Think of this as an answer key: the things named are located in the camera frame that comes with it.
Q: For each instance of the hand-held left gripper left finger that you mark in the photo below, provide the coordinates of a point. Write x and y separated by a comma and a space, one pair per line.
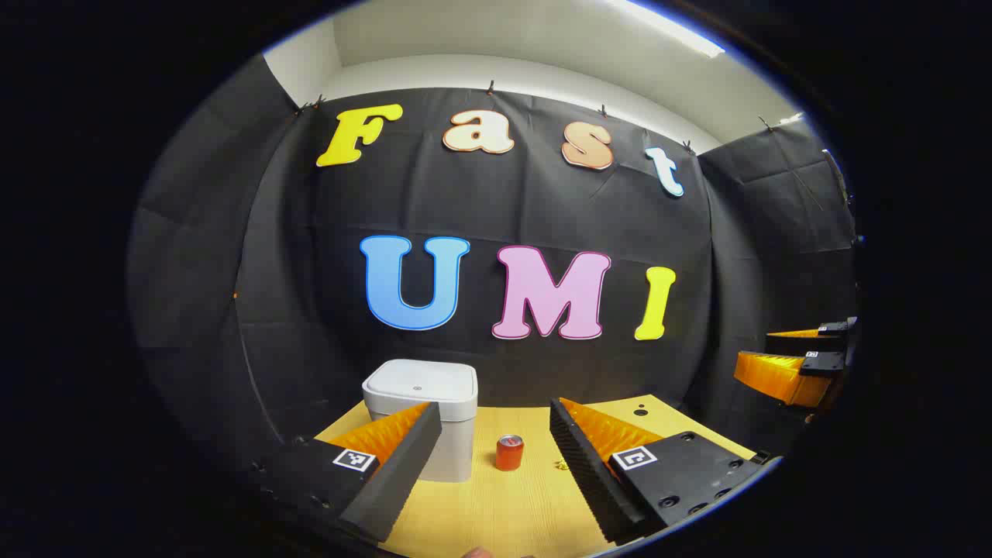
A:
403, 465

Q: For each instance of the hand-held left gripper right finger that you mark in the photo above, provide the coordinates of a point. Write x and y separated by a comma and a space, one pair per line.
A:
589, 473

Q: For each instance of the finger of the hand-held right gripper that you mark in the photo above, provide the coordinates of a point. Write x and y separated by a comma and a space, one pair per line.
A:
829, 337
783, 376

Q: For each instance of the white desktop garbage bin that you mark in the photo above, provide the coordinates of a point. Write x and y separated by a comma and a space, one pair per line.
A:
418, 387

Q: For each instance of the red pop can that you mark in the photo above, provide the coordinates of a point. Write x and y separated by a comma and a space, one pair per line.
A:
509, 456

